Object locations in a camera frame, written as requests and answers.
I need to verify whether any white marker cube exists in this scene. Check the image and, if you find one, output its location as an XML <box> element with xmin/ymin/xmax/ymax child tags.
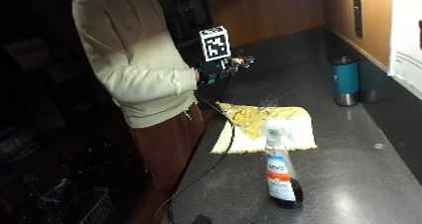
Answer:
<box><xmin>199</xmin><ymin>25</ymin><xmax>232</xmax><ymax>62</ymax></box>

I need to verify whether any yellow cleaning cloth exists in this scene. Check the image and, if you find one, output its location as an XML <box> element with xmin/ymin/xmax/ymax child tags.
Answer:
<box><xmin>211</xmin><ymin>101</ymin><xmax>318</xmax><ymax>155</ymax></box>

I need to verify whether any teal steel tumbler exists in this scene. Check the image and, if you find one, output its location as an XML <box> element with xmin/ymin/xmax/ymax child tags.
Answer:
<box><xmin>332</xmin><ymin>56</ymin><xmax>361</xmax><ymax>107</ymax></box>

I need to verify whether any the person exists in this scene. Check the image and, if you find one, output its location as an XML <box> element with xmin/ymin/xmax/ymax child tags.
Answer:
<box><xmin>71</xmin><ymin>0</ymin><xmax>208</xmax><ymax>224</ymax></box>

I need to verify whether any clear spray bottle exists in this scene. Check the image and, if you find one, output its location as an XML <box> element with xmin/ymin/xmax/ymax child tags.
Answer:
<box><xmin>259</xmin><ymin>118</ymin><xmax>305</xmax><ymax>210</ymax></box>

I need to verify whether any black wall outlet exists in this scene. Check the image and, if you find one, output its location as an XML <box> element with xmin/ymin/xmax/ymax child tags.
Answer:
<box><xmin>352</xmin><ymin>0</ymin><xmax>364</xmax><ymax>39</ymax></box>

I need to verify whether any black cable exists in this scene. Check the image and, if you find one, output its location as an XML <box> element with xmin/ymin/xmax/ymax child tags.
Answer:
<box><xmin>152</xmin><ymin>91</ymin><xmax>237</xmax><ymax>224</ymax></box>

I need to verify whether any wire basket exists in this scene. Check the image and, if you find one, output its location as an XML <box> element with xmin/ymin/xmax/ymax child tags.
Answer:
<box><xmin>65</xmin><ymin>186</ymin><xmax>115</xmax><ymax>224</ymax></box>

